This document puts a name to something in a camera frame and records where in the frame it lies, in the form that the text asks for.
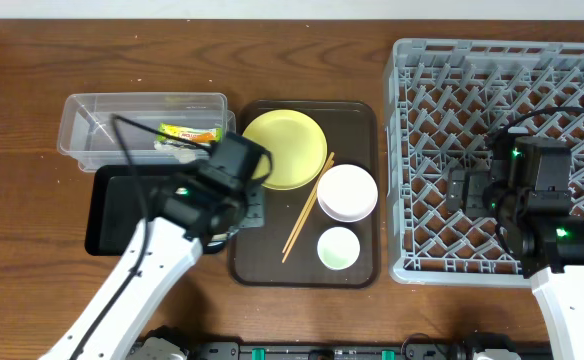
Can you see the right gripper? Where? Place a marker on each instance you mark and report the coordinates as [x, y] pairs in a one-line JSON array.
[[477, 181]]

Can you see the yellow plate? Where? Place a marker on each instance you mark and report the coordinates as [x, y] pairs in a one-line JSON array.
[[297, 144]]

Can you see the black plastic tray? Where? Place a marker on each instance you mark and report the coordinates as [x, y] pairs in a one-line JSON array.
[[115, 211]]

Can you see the blue bowl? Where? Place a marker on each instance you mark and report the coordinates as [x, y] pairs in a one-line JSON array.
[[218, 243]]

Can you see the clear plastic waste bin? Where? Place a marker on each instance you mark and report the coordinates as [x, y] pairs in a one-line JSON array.
[[93, 124]]

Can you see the green snack wrapper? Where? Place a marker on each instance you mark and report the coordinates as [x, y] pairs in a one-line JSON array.
[[196, 135]]

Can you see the small white green cup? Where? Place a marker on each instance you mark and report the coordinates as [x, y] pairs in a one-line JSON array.
[[338, 248]]

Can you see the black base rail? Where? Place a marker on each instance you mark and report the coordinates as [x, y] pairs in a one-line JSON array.
[[234, 351]]

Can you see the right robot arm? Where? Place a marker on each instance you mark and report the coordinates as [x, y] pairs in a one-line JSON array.
[[531, 209]]

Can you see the grey plastic dishwasher rack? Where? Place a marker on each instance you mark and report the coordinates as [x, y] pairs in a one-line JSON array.
[[442, 97]]

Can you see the white pink bowl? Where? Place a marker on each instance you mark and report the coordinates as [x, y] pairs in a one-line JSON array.
[[347, 193]]

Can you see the white tissue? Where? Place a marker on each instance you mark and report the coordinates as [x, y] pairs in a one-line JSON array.
[[181, 152]]

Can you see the wooden chopstick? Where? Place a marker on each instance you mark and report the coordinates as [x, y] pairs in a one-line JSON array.
[[312, 200], [304, 220]]

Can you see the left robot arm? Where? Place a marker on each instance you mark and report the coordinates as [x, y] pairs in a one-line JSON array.
[[158, 254]]

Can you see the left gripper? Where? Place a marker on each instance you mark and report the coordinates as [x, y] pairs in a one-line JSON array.
[[259, 197]]

